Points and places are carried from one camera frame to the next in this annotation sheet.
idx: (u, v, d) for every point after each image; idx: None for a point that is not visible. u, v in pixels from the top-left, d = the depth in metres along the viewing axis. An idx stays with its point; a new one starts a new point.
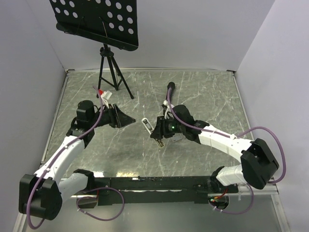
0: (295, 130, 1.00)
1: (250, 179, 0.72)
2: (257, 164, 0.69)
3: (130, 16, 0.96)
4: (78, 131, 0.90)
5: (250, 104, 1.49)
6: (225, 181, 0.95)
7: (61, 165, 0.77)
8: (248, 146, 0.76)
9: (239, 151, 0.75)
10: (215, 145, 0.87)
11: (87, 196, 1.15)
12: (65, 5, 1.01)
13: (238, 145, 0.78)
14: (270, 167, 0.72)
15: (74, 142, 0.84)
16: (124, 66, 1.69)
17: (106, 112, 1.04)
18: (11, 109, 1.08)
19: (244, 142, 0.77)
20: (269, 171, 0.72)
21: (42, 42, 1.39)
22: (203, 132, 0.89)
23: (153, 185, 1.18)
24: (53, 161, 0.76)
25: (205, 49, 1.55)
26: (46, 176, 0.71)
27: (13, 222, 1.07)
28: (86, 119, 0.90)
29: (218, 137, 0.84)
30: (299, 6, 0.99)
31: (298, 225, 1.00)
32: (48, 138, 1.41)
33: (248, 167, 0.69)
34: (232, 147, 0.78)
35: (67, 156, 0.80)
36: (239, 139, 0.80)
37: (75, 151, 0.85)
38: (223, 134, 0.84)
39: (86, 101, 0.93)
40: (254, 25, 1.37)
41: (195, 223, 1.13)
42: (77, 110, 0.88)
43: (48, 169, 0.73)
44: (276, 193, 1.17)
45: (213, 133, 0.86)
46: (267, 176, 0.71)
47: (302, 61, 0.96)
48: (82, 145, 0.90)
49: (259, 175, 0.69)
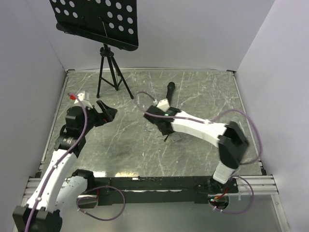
0: (296, 130, 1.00)
1: (227, 160, 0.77)
2: (233, 147, 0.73)
3: (130, 16, 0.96)
4: (67, 140, 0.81)
5: (250, 104, 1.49)
6: (222, 178, 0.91)
7: (53, 189, 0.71)
8: (223, 130, 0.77)
9: (216, 136, 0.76)
10: (189, 132, 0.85)
11: (87, 196, 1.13)
12: (65, 5, 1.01)
13: (214, 130, 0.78)
14: (244, 148, 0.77)
15: (63, 159, 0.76)
16: (124, 66, 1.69)
17: (91, 111, 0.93)
18: (11, 109, 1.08)
19: (218, 127, 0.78)
20: (242, 152, 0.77)
21: (42, 42, 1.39)
22: (177, 119, 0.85)
23: (153, 185, 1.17)
24: (44, 186, 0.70)
25: (205, 49, 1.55)
26: (39, 206, 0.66)
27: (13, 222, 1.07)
28: (76, 126, 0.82)
29: (193, 123, 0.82)
30: (299, 6, 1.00)
31: (298, 225, 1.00)
32: (48, 138, 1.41)
33: (225, 151, 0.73)
34: (208, 133, 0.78)
35: (58, 178, 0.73)
36: (213, 124, 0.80)
37: (67, 166, 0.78)
38: (198, 120, 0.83)
39: (73, 107, 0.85)
40: (254, 25, 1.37)
41: (195, 223, 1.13)
42: (66, 117, 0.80)
43: (39, 197, 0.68)
44: (276, 193, 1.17)
45: (187, 120, 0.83)
46: (241, 155, 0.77)
47: (303, 61, 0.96)
48: (75, 156, 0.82)
49: (234, 156, 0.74)
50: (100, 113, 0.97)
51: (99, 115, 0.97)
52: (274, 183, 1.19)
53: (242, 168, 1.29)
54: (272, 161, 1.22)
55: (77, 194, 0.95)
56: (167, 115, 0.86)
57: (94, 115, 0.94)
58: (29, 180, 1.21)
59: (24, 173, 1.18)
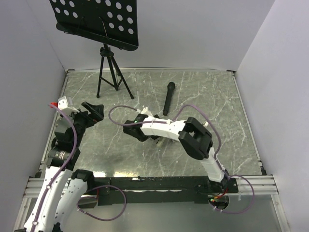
0: (296, 131, 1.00)
1: (192, 154, 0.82)
2: (193, 140, 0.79)
3: (130, 16, 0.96)
4: (59, 153, 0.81)
5: (250, 104, 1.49)
6: (217, 176, 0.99)
7: (49, 210, 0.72)
8: (183, 125, 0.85)
9: (176, 132, 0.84)
10: (157, 133, 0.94)
11: (87, 196, 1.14)
12: (65, 5, 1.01)
13: (175, 128, 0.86)
14: (206, 139, 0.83)
15: (57, 178, 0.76)
16: (124, 66, 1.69)
17: (79, 116, 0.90)
18: (11, 109, 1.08)
19: (180, 124, 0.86)
20: (206, 144, 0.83)
21: (42, 42, 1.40)
22: (144, 123, 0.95)
23: (153, 185, 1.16)
24: (39, 209, 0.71)
25: (205, 49, 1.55)
26: (36, 230, 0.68)
27: (13, 222, 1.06)
28: (67, 138, 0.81)
29: (158, 125, 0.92)
30: (299, 6, 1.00)
31: (298, 225, 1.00)
32: (48, 138, 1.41)
33: (187, 145, 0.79)
34: (171, 131, 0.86)
35: (53, 197, 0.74)
36: (175, 122, 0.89)
37: (62, 183, 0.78)
38: (161, 121, 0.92)
39: (61, 119, 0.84)
40: (254, 25, 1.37)
41: (195, 223, 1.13)
42: (55, 131, 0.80)
43: (36, 222, 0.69)
44: (276, 193, 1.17)
45: (152, 123, 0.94)
46: (204, 147, 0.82)
47: (302, 62, 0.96)
48: (69, 170, 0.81)
49: (197, 149, 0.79)
50: (88, 114, 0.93)
51: (88, 115, 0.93)
52: (274, 183, 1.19)
53: (242, 168, 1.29)
54: (272, 161, 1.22)
55: (77, 197, 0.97)
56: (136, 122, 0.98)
57: (83, 119, 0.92)
58: (29, 180, 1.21)
59: (24, 173, 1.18)
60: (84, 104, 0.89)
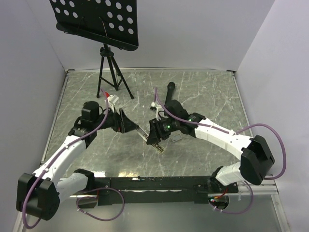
0: (295, 129, 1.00)
1: (250, 177, 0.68)
2: (257, 162, 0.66)
3: (130, 16, 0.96)
4: (80, 130, 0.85)
5: (250, 104, 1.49)
6: (225, 180, 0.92)
7: (61, 165, 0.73)
8: (248, 143, 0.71)
9: (239, 148, 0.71)
10: (212, 140, 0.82)
11: (87, 196, 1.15)
12: (65, 5, 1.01)
13: (238, 142, 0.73)
14: (269, 164, 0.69)
15: (75, 142, 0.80)
16: (124, 66, 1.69)
17: (110, 115, 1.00)
18: (11, 110, 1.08)
19: (244, 140, 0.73)
20: (267, 169, 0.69)
21: (42, 42, 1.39)
22: (201, 126, 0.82)
23: (153, 185, 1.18)
24: (52, 161, 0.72)
25: (205, 49, 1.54)
26: (45, 177, 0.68)
27: (13, 222, 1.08)
28: (90, 118, 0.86)
29: (217, 133, 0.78)
30: (299, 6, 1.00)
31: (298, 224, 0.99)
32: (48, 138, 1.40)
33: (248, 166, 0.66)
34: (231, 144, 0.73)
35: (66, 158, 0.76)
36: (238, 135, 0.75)
37: (76, 151, 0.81)
38: (222, 129, 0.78)
39: (88, 102, 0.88)
40: (254, 25, 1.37)
41: (195, 223, 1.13)
42: (82, 109, 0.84)
43: (47, 169, 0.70)
44: (276, 193, 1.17)
45: (211, 127, 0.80)
46: (265, 172, 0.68)
47: (304, 59, 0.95)
48: (84, 145, 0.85)
49: (259, 173, 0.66)
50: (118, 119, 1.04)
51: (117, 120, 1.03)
52: (274, 183, 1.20)
53: None
54: None
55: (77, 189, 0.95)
56: (190, 121, 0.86)
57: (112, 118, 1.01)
58: None
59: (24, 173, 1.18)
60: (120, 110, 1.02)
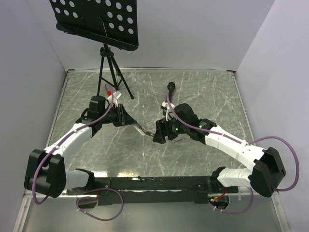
0: (296, 129, 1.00)
1: (260, 189, 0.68)
2: (270, 175, 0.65)
3: (130, 16, 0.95)
4: (87, 120, 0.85)
5: (250, 104, 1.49)
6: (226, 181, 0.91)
7: (69, 146, 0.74)
8: (260, 155, 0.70)
9: (251, 160, 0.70)
10: (223, 149, 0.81)
11: (87, 196, 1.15)
12: (65, 5, 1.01)
13: (250, 153, 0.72)
14: (279, 177, 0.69)
15: (82, 128, 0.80)
16: (124, 66, 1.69)
17: (115, 110, 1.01)
18: (11, 110, 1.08)
19: (256, 150, 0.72)
20: (277, 181, 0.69)
21: (42, 41, 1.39)
22: (212, 134, 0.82)
23: (153, 185, 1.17)
24: (62, 140, 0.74)
25: (206, 49, 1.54)
26: (55, 153, 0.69)
27: (13, 222, 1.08)
28: (97, 110, 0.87)
29: (229, 143, 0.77)
30: (299, 6, 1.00)
31: (298, 224, 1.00)
32: (48, 139, 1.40)
33: (260, 179, 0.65)
34: (244, 154, 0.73)
35: (75, 140, 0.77)
36: (251, 146, 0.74)
37: (83, 137, 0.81)
38: (234, 139, 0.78)
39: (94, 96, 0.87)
40: (253, 25, 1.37)
41: (195, 223, 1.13)
42: (91, 101, 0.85)
43: (57, 146, 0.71)
44: (276, 193, 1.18)
45: (222, 136, 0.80)
46: (275, 184, 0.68)
47: (304, 60, 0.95)
48: (90, 134, 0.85)
49: (270, 186, 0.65)
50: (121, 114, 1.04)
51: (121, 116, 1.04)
52: None
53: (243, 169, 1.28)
54: None
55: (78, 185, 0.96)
56: (201, 127, 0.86)
57: (116, 113, 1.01)
58: None
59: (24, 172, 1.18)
60: (120, 105, 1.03)
